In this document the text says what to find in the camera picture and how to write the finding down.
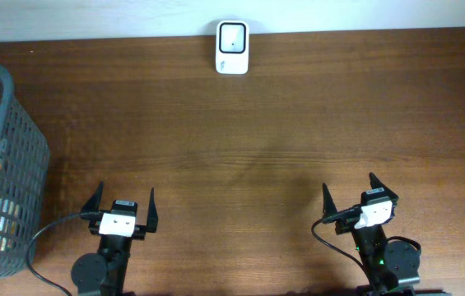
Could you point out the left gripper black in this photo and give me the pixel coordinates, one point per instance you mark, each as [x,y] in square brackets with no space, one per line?
[152,219]

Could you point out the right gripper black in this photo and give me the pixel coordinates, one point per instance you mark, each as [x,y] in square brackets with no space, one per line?
[329,206]

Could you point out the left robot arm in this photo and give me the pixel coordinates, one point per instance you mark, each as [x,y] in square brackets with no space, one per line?
[103,273]

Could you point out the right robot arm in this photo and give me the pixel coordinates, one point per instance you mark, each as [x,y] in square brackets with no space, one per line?
[390,264]

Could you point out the grey plastic mesh basket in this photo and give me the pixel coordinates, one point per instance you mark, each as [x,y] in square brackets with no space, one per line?
[24,160]

